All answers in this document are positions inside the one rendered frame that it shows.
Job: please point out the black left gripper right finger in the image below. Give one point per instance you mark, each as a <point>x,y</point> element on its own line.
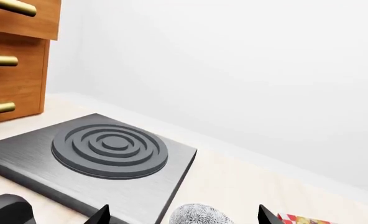
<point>267,216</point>

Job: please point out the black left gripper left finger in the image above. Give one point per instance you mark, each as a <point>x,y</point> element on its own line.
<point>102,216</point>

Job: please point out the black bowl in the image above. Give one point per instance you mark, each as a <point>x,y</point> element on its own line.
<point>7,208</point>

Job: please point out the red checkered box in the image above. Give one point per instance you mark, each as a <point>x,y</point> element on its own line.
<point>299,219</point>

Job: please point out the grey flat stove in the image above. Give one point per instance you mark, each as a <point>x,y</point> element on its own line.
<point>90,163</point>

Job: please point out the white patterned ramekin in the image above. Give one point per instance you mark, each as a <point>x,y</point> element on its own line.
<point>199,214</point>

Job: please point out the wooden drawer cabinet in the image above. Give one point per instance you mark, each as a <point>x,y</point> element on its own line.
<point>16,70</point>

